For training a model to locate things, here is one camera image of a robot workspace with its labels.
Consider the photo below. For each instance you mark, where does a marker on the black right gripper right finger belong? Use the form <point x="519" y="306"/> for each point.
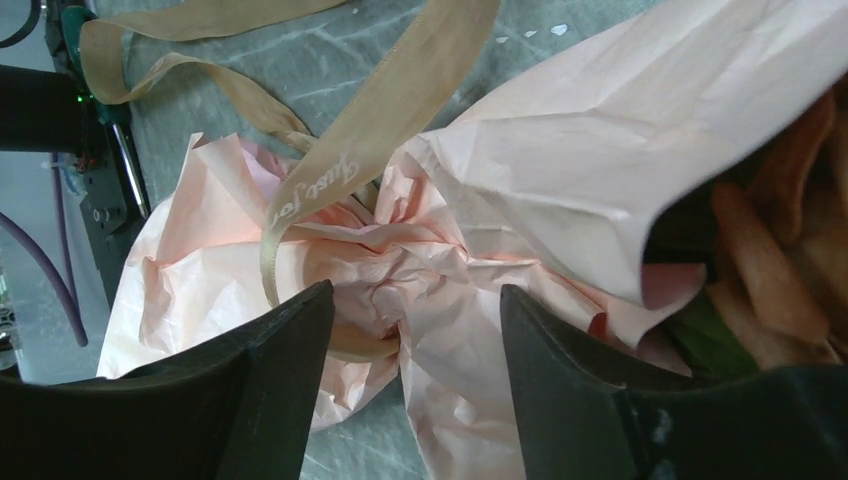
<point x="585" y="410"/>

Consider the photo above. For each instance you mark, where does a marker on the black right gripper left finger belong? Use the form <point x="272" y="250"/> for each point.
<point x="238" y="406"/>

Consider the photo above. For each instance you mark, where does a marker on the brown ribbon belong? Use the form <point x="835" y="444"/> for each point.
<point x="407" y="89"/>

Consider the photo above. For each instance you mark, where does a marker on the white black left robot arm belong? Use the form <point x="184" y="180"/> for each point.
<point x="40" y="112"/>

